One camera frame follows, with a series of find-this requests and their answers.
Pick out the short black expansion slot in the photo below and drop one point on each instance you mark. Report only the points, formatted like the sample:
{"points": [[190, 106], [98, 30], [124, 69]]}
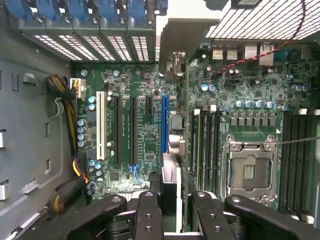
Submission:
{"points": [[149, 107]]}

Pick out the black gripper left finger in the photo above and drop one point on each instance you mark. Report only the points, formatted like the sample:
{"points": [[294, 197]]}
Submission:
{"points": [[147, 215]]}

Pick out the black RAM slot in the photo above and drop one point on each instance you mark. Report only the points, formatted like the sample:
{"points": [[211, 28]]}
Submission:
{"points": [[310, 162], [204, 150], [295, 162], [219, 140], [212, 150], [303, 162], [287, 162], [196, 150]]}

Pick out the metal USB port block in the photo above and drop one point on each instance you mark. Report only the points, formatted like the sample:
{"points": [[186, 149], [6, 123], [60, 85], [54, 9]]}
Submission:
{"points": [[217, 52], [231, 52]]}

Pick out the thin metal locking lever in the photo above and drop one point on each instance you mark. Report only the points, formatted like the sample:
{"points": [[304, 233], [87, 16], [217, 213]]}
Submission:
{"points": [[297, 141]]}

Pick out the blue slot retention clip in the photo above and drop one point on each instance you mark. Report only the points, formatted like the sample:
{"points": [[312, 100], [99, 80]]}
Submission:
{"points": [[50, 8], [137, 10], [108, 10], [18, 8], [80, 10]]}

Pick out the green motherboard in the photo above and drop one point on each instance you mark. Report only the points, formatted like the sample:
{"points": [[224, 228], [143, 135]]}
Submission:
{"points": [[140, 140]]}

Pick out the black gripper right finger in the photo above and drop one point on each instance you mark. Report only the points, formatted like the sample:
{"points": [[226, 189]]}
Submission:
{"points": [[212, 220]]}

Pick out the blue expansion slot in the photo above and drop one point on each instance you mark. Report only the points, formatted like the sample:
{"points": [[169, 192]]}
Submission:
{"points": [[165, 125]]}

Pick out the metal CPU socket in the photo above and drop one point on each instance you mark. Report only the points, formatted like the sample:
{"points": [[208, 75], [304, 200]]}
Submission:
{"points": [[250, 167]]}

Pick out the white power connector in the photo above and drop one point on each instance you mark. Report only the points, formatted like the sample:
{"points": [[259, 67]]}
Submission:
{"points": [[78, 87]]}

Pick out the grey metal PC case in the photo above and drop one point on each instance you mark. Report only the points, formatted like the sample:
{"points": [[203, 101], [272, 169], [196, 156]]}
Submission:
{"points": [[32, 120]]}

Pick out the white expansion slot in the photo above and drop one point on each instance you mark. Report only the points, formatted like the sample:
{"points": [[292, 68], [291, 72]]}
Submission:
{"points": [[100, 125]]}

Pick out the metal ethernet port block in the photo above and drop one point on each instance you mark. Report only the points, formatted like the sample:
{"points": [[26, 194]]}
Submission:
{"points": [[266, 55]]}

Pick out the long black expansion slot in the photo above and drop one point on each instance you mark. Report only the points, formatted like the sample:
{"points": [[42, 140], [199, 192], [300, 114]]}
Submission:
{"points": [[118, 130], [133, 130]]}

